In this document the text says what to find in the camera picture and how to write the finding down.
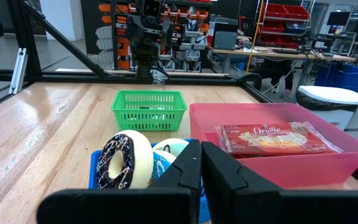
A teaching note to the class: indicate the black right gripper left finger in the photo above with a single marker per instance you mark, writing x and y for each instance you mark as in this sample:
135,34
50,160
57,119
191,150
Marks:
185,174

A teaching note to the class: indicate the silver aluminium bracket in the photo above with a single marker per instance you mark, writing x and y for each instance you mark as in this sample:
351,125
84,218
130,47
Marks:
19,71

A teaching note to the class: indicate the green plastic basket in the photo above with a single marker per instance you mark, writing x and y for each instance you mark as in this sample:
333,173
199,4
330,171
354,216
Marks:
148,124

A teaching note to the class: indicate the red plastic tray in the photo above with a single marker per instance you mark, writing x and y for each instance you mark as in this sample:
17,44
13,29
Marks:
291,171

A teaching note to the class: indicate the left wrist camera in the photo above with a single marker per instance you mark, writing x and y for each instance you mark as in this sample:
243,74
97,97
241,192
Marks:
151,7

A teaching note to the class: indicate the person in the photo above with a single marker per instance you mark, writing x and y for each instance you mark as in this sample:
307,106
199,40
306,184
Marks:
275,71

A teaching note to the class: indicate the orange black parts rack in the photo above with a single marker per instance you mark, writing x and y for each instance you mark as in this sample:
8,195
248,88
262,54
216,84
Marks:
107,34

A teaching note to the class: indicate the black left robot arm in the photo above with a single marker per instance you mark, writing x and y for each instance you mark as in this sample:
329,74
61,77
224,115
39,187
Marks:
145,59

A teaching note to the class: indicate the grey box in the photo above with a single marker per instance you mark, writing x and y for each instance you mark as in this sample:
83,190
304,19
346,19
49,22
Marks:
225,40

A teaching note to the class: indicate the red storage bin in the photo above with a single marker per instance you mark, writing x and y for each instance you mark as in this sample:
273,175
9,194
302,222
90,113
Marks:
297,12
275,10

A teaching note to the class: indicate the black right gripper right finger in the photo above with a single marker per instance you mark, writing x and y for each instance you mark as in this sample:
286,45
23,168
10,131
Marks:
222,180

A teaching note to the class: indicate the red popcorn packet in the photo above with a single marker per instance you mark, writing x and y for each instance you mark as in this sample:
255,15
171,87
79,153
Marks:
275,140

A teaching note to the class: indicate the blue plastic tub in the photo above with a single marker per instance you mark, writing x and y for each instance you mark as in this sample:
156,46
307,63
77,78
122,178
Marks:
343,77

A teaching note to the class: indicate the white trash can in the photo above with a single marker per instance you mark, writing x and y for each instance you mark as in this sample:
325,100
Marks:
328,93

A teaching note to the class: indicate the wooden workbench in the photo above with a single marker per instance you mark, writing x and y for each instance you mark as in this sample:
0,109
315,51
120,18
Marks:
291,55

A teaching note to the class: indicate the black monitor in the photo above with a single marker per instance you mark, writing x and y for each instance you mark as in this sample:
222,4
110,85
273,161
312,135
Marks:
338,18

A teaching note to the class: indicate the blue plastic basket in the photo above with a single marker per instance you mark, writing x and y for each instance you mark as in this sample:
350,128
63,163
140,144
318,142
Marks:
93,171

